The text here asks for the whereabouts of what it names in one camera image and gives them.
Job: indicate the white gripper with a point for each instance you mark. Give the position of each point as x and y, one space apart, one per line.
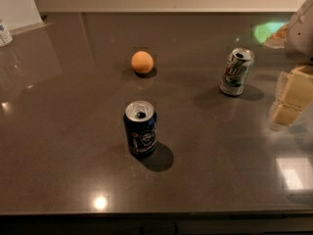
301 33

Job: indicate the white green 7up can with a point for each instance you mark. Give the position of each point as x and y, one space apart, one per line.
233 79

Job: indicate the dark blue pepsi can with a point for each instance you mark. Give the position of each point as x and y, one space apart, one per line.
140 122

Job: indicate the orange fruit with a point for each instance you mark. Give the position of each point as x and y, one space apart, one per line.
142 62

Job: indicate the white container at left edge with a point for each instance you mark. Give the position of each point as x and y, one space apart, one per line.
5 35

